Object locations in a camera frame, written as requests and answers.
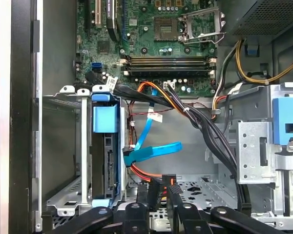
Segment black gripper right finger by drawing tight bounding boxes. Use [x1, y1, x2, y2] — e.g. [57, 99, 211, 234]
[167, 184, 284, 234]

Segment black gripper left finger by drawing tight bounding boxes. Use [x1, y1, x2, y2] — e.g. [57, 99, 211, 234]
[46, 184, 151, 234]

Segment orange red power wire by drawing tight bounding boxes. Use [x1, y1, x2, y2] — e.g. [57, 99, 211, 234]
[130, 163, 178, 211]

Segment blue data wire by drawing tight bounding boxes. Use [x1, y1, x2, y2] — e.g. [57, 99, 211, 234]
[123, 87, 183, 169]

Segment hard disk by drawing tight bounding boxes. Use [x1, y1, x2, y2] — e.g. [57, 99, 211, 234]
[91, 84, 128, 209]

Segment metal disk bay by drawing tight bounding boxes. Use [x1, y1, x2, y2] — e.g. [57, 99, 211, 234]
[42, 85, 129, 216]

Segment metal optical drive cage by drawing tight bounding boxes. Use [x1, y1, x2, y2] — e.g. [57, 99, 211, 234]
[236, 82, 293, 230]

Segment blue plastic drive latch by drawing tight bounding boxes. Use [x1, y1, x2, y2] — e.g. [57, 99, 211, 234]
[272, 97, 293, 145]

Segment black RAM slot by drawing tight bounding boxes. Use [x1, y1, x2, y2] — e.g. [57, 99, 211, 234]
[123, 63, 217, 69]
[123, 59, 217, 65]
[123, 55, 217, 61]
[123, 68, 217, 77]

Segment blue SATA port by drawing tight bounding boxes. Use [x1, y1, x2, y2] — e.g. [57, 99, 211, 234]
[91, 62, 104, 73]

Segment green motherboard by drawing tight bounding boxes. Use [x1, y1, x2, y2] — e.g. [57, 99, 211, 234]
[75, 0, 219, 98]

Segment metal locking lever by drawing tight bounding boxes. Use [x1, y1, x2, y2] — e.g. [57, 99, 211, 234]
[183, 31, 227, 46]

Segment black PC case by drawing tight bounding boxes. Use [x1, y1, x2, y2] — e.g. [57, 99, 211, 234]
[9, 0, 293, 234]

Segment CPU socket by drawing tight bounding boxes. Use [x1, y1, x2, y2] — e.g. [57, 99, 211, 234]
[153, 17, 179, 41]

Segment black expansion slot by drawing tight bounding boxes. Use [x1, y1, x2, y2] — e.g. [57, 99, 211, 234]
[105, 0, 121, 42]

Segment metal socket cover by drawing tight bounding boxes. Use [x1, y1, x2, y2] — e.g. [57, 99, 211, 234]
[181, 6, 227, 44]

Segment white expansion slot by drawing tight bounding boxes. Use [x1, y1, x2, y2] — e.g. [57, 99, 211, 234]
[94, 0, 102, 28]

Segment grey power supply unit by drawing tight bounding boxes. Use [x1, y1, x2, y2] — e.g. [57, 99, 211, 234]
[219, 0, 293, 38]

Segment black cable bundle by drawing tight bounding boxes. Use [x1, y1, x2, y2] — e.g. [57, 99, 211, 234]
[86, 72, 251, 211]

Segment red white wire bundle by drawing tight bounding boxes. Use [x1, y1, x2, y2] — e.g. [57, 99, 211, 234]
[211, 39, 245, 120]

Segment yellow black power wires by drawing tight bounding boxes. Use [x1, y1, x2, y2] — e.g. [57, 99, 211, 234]
[235, 39, 293, 85]

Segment blue plastic cable clip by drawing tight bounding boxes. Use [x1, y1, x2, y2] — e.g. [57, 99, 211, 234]
[245, 44, 260, 57]

